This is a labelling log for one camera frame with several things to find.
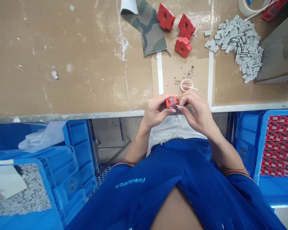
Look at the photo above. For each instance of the person's left hand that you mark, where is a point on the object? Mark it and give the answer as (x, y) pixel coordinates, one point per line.
(152, 112)

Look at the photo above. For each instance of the person's right hand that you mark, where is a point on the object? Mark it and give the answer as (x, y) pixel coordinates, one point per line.
(199, 112)

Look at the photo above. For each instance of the red plastic housing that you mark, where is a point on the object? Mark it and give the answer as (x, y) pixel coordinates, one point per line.
(182, 46)
(165, 15)
(171, 103)
(274, 9)
(187, 26)

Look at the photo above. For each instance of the person's legs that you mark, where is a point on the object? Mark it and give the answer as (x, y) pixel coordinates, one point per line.
(168, 130)

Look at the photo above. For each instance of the thin white stick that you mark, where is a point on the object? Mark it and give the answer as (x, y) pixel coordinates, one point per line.
(192, 88)

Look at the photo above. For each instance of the small clear plastic cup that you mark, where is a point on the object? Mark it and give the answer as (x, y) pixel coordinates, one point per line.
(186, 82)

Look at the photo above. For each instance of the white tape strip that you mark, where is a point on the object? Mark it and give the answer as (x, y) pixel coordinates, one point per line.
(160, 74)
(211, 79)

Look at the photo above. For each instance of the brown cardboard mat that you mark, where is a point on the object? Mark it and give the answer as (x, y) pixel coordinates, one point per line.
(184, 69)

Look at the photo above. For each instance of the blue plastic crate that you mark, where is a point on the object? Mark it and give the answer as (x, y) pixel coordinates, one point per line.
(67, 172)
(78, 136)
(247, 134)

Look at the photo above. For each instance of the person's body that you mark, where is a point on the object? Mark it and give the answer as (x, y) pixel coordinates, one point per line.
(158, 191)

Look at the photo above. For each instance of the single grey clip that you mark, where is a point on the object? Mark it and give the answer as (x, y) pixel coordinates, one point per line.
(207, 33)

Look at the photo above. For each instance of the blue perforated plastic panel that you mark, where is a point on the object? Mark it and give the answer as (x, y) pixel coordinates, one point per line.
(103, 177)

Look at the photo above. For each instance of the pile of grey plastic clips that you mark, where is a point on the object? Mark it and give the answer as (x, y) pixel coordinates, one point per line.
(242, 40)

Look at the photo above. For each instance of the camouflage cloth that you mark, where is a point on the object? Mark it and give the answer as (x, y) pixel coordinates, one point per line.
(148, 28)

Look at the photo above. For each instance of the blue crate with red parts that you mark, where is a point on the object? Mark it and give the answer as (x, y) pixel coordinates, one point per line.
(278, 148)

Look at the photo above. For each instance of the grey metal box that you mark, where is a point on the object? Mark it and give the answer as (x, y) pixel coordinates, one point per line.
(280, 52)

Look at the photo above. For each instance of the white putty lump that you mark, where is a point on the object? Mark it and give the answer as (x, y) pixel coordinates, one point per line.
(54, 75)

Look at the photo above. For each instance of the white plastic bag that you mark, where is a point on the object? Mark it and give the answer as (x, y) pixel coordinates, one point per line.
(43, 137)

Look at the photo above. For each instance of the masking tape roll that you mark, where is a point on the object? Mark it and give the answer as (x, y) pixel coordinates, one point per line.
(244, 8)

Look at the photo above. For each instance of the blue crate with grey parts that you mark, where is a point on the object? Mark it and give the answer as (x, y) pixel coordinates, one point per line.
(48, 215)

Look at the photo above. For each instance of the white card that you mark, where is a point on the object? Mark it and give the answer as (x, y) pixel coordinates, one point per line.
(7, 180)

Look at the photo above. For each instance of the metal table frame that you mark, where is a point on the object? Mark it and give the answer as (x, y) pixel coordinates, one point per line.
(105, 143)

